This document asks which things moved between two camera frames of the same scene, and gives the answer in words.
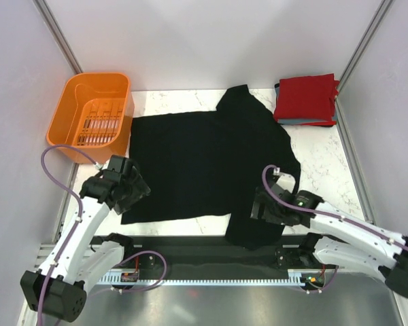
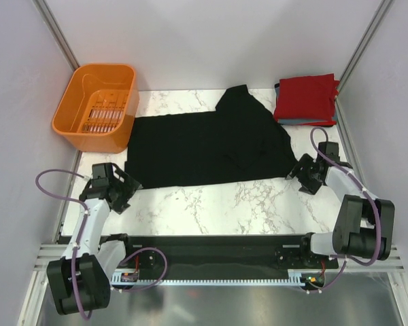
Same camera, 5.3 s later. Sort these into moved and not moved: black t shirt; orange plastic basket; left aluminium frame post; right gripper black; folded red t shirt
Moved: orange plastic basket; right gripper black; black t shirt
Not moved: left aluminium frame post; folded red t shirt
